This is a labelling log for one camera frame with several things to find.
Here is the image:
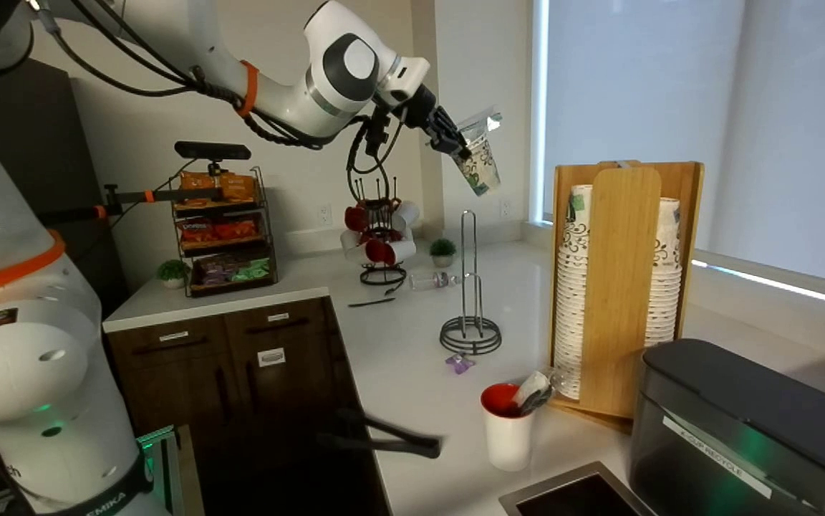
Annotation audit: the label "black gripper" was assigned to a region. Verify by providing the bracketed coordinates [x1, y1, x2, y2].
[398, 83, 478, 166]

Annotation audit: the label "clear plastic wrapper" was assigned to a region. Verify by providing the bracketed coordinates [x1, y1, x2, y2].
[467, 110, 507, 142]

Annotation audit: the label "robot base table green rails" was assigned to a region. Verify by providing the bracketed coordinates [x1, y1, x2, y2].
[128, 425, 206, 516]

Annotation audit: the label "stack of patterned paper cups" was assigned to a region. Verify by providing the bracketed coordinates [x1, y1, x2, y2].
[644, 195, 684, 351]
[552, 183, 595, 401]

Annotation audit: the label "small green potted plant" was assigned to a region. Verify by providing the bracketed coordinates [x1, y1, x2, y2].
[428, 236, 462, 274]
[156, 256, 192, 294]

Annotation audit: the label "white mug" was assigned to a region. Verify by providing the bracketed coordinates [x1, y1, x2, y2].
[386, 232, 421, 271]

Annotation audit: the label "red mug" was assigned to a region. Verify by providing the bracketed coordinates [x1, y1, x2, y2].
[342, 202, 372, 238]
[362, 236, 398, 271]

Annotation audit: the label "small clear glass item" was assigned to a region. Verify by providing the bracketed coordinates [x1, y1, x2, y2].
[406, 271, 462, 294]

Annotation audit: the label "metal cutlery piece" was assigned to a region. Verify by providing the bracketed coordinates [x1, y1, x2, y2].
[346, 289, 398, 312]

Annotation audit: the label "white window roller blind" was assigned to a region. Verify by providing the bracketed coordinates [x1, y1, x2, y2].
[531, 0, 825, 295]

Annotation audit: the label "wooden paper cup dispenser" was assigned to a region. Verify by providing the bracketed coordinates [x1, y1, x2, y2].
[548, 159, 707, 421]

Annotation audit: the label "small purple crumpled piece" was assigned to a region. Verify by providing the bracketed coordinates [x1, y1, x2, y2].
[444, 352, 478, 380]

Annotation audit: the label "snack rack with packets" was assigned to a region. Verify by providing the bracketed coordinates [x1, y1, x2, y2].
[170, 169, 277, 298]

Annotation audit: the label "grey item in white cup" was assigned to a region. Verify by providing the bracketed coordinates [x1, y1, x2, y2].
[509, 371, 560, 417]

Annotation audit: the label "white cup with red inside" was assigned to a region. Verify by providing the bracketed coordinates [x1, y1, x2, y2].
[478, 381, 538, 476]

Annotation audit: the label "black kitchen tongs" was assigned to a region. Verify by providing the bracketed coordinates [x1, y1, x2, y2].
[312, 407, 448, 461]

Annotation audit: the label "dark brown drawer cabinet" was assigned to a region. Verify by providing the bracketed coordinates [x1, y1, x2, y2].
[103, 295, 392, 516]

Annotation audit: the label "dark counter sink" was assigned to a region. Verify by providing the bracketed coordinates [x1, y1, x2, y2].
[497, 460, 660, 516]

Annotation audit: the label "dark grey appliance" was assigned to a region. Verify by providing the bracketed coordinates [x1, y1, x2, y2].
[628, 337, 825, 516]

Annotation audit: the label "black wire mug tree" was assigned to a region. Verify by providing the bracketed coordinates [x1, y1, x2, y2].
[339, 195, 421, 289]

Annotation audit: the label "black wire cup holder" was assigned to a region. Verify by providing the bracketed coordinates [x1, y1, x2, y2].
[435, 206, 507, 360]

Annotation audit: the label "black stereo camera bar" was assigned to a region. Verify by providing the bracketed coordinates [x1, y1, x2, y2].
[173, 137, 256, 165]

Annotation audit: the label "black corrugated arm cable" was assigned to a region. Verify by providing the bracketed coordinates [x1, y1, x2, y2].
[23, 0, 406, 209]

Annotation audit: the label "black orange camera clamp arm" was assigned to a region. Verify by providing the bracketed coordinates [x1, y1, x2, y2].
[94, 156, 263, 225]

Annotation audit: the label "dark wall panel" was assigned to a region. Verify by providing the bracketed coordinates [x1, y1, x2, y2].
[0, 59, 134, 312]

